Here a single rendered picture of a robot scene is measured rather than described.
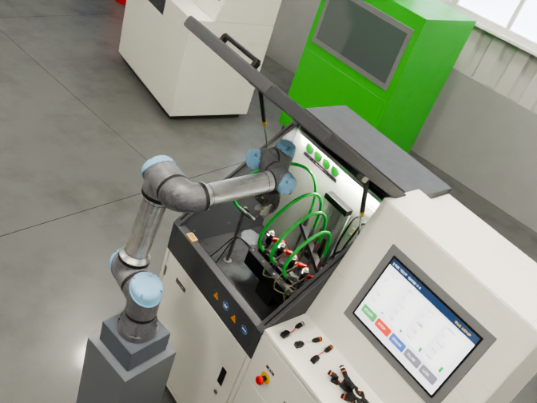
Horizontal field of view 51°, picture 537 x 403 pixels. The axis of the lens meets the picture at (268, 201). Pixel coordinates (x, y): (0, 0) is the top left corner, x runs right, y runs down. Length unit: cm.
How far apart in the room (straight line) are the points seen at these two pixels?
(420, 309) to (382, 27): 319
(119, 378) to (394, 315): 102
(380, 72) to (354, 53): 32
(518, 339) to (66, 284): 252
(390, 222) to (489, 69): 408
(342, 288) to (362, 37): 311
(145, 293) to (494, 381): 118
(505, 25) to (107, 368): 488
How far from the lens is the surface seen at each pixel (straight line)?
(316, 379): 215
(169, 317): 285
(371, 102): 496
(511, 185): 615
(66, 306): 345
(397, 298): 210
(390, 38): 483
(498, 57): 602
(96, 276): 363
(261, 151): 206
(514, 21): 596
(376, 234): 213
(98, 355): 226
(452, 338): 203
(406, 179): 243
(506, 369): 199
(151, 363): 224
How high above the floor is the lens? 256
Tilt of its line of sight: 34 degrees down
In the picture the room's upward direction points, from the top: 20 degrees clockwise
